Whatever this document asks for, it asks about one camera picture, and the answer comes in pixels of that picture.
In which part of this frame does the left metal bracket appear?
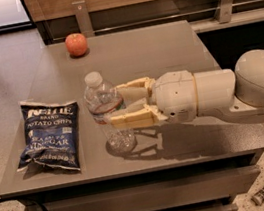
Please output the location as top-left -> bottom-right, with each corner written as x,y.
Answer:
72,0 -> 95,37

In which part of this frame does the clear plastic water bottle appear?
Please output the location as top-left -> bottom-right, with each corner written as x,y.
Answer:
84,71 -> 136,154

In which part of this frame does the upper grey drawer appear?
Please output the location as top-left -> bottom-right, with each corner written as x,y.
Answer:
45,165 -> 260,211

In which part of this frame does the blue kettle chip bag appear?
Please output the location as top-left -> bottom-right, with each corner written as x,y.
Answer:
17,101 -> 80,171

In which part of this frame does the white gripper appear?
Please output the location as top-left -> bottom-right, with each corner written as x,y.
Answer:
104,71 -> 197,130

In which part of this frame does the red apple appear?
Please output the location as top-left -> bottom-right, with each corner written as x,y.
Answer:
65,33 -> 88,57

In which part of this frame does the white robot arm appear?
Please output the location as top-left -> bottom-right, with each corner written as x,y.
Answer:
105,49 -> 264,129

